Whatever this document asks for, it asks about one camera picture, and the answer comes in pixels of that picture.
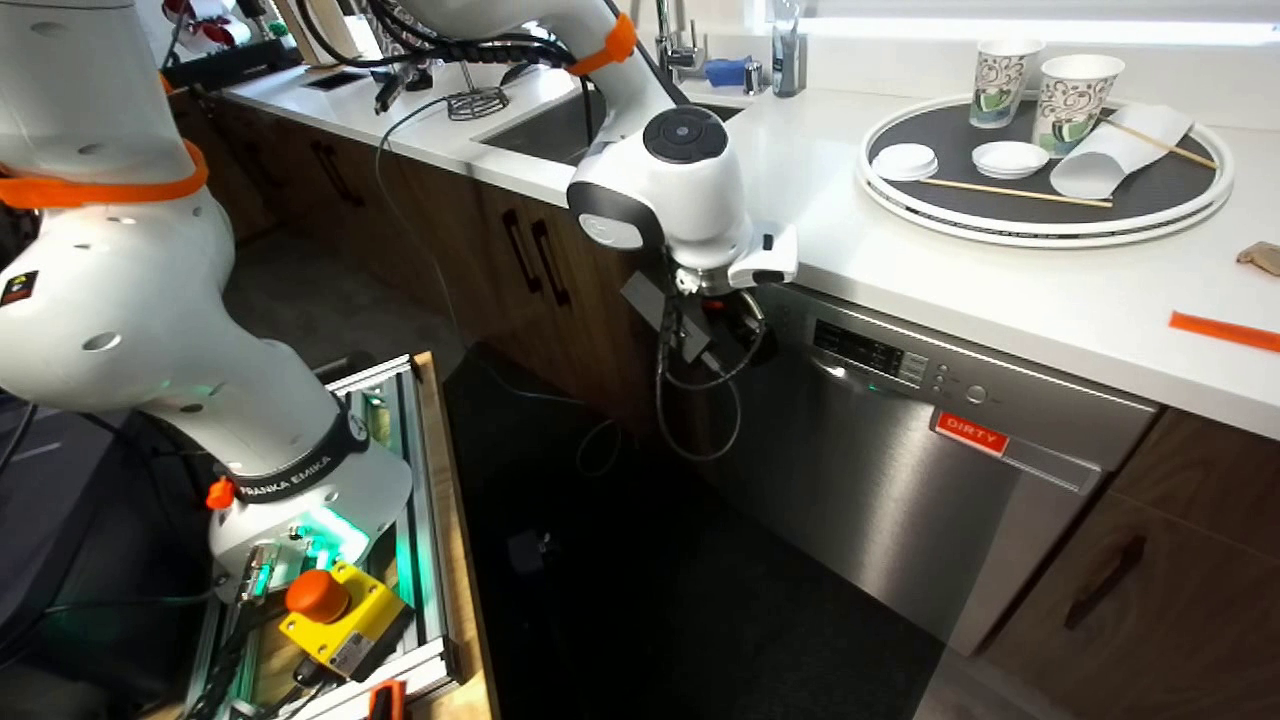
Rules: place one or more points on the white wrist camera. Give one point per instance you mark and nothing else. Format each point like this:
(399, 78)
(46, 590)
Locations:
(764, 261)

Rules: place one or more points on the patterned paper cup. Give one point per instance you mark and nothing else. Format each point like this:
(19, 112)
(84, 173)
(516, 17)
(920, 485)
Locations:
(1072, 107)
(1001, 84)

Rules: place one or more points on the round white black tray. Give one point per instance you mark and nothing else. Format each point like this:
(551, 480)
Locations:
(1174, 192)

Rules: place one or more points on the clear dish soap bottle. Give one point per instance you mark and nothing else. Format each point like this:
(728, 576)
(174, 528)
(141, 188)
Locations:
(791, 45)

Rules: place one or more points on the stainless steel dishwasher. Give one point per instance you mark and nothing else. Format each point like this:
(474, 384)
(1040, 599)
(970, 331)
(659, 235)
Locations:
(852, 494)

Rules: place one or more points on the white oblong dish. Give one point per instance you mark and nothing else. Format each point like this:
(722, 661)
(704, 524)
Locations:
(1101, 164)

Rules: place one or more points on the dark fabric cover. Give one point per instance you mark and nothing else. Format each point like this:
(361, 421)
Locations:
(80, 532)

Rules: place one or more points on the small white bowl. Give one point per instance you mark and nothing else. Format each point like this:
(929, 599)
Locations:
(904, 160)
(1009, 160)

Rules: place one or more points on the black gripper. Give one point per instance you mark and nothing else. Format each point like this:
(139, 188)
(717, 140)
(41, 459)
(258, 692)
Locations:
(712, 325)

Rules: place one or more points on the chrome kitchen faucet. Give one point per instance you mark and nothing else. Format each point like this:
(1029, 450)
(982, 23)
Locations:
(674, 40)

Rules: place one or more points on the small brown block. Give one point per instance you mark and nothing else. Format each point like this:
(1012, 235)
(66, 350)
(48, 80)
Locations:
(1260, 257)

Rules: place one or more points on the flat orange strip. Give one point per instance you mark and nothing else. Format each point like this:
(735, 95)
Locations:
(1225, 334)

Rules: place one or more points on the red dishwasher sticker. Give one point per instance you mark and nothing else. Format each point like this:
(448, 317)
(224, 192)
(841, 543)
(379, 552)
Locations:
(970, 432)

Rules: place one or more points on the wooden chopstick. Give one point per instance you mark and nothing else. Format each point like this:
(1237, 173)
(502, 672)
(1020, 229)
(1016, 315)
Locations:
(1174, 147)
(1012, 192)

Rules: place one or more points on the yellow emergency stop button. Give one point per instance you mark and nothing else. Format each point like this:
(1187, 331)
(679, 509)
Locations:
(342, 620)

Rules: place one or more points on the wooden cabinet door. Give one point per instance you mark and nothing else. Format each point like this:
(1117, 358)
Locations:
(603, 334)
(493, 264)
(1174, 627)

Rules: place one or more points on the stainless steel sink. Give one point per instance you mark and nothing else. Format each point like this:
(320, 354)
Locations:
(575, 125)

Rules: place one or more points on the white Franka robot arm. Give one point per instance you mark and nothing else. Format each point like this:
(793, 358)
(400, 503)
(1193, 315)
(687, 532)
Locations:
(121, 293)

